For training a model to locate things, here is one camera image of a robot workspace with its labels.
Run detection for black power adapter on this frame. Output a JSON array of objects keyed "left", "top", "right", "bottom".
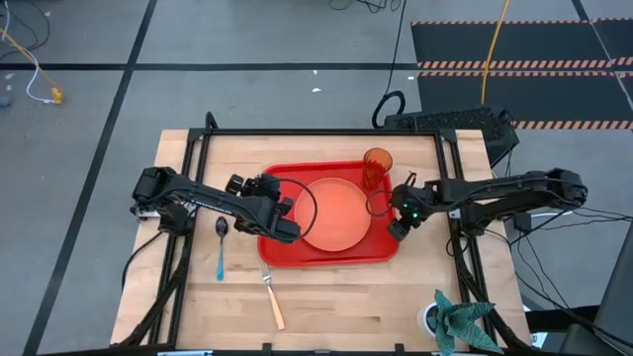
[{"left": 512, "top": 212, "right": 533, "bottom": 234}]

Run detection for salmon orange plate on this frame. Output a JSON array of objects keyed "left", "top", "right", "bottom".
[{"left": 294, "top": 176, "right": 373, "bottom": 253}]

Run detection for yellow cord with plug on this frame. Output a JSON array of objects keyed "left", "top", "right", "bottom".
[{"left": 0, "top": 27, "right": 64, "bottom": 106}]

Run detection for black metal table frame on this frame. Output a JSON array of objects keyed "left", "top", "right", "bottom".
[{"left": 111, "top": 111, "right": 533, "bottom": 356}]

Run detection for black spoon blue handle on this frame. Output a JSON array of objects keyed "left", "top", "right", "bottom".
[{"left": 214, "top": 216, "right": 229, "bottom": 282}]

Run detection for yellow cable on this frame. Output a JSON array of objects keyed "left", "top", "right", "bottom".
[{"left": 480, "top": 0, "right": 511, "bottom": 93}]

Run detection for black perforated computer case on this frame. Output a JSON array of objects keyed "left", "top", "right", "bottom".
[{"left": 383, "top": 106, "right": 521, "bottom": 169}]

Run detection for dark grey angled panel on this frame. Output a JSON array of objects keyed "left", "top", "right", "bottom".
[{"left": 558, "top": 235, "right": 633, "bottom": 356}]

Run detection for green plant white pot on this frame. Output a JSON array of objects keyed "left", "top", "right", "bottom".
[{"left": 416, "top": 289, "right": 505, "bottom": 356}]

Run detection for black hazard-striped floor mat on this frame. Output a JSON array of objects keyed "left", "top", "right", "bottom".
[
  {"left": 416, "top": 70, "right": 633, "bottom": 132},
  {"left": 409, "top": 18, "right": 633, "bottom": 70}
]

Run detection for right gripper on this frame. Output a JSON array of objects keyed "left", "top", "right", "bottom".
[{"left": 387, "top": 171, "right": 437, "bottom": 243}]

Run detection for red plastic tray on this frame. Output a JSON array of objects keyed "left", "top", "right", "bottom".
[{"left": 256, "top": 160, "right": 401, "bottom": 268}]

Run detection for black coiled cable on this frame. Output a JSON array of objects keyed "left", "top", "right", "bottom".
[{"left": 371, "top": 0, "right": 409, "bottom": 130}]

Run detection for orange translucent cup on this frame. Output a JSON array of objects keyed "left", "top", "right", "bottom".
[{"left": 362, "top": 146, "right": 395, "bottom": 192}]

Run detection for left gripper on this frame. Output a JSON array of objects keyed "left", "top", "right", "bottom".
[{"left": 225, "top": 172, "right": 297, "bottom": 218}]

